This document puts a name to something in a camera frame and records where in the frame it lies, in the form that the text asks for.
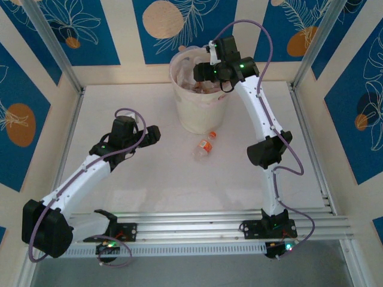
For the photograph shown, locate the white right camera bracket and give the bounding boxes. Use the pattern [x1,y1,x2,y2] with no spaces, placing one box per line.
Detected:
[208,41,222,65]

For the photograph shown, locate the small bottle orange cap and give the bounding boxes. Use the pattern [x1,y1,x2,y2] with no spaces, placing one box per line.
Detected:
[191,130,218,162]

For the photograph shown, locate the aluminium side rail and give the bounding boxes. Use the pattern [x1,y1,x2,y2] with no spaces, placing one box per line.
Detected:
[288,83,338,216]
[53,89,86,186]

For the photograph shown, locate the aluminium frame post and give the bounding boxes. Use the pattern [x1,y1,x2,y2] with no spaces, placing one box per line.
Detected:
[20,0,86,95]
[291,0,345,89]

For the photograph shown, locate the aluminium frame bar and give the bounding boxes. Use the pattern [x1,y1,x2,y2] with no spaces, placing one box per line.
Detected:
[339,239,367,287]
[16,243,41,287]

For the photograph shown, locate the white slotted cable duct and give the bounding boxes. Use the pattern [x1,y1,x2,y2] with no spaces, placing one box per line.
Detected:
[38,242,268,259]

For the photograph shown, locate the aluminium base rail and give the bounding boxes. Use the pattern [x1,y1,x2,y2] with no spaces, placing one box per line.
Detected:
[25,209,357,246]

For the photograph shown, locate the round pale pink bin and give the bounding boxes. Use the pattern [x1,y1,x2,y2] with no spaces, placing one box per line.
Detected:
[169,49,231,135]

